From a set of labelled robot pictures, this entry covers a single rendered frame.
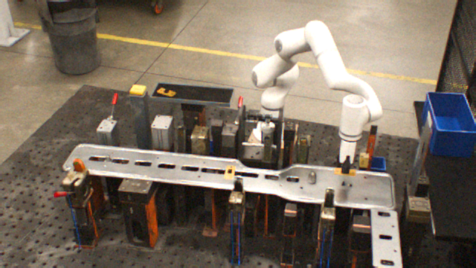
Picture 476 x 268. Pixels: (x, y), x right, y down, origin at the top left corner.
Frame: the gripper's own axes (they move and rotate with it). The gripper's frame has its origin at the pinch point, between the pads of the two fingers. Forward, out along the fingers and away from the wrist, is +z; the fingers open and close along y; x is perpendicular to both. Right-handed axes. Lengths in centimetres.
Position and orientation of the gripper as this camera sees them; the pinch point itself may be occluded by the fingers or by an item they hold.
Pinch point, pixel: (345, 167)
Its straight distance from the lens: 223.4
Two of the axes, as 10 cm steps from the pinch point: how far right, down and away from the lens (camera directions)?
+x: 9.9, 0.9, -1.4
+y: -1.7, 5.8, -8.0
